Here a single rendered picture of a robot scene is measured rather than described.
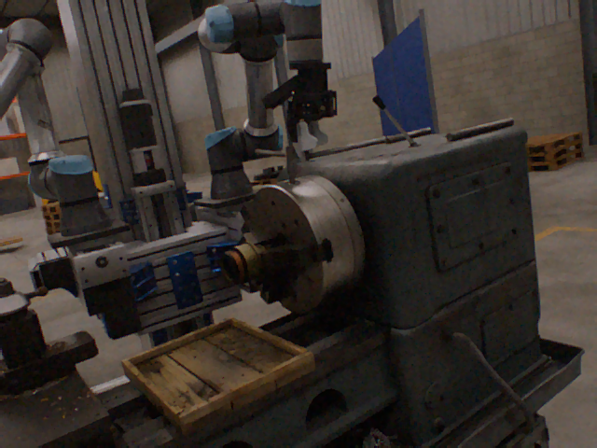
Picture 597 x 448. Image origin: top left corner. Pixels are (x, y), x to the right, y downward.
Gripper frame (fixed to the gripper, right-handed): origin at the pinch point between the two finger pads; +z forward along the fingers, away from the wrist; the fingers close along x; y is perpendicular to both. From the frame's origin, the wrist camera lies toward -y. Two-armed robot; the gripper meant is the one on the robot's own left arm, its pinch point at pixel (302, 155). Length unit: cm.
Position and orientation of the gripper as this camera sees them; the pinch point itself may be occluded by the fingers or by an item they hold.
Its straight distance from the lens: 115.1
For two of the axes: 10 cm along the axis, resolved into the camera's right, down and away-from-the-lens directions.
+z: 0.6, 9.4, 3.3
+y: 8.3, 1.4, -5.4
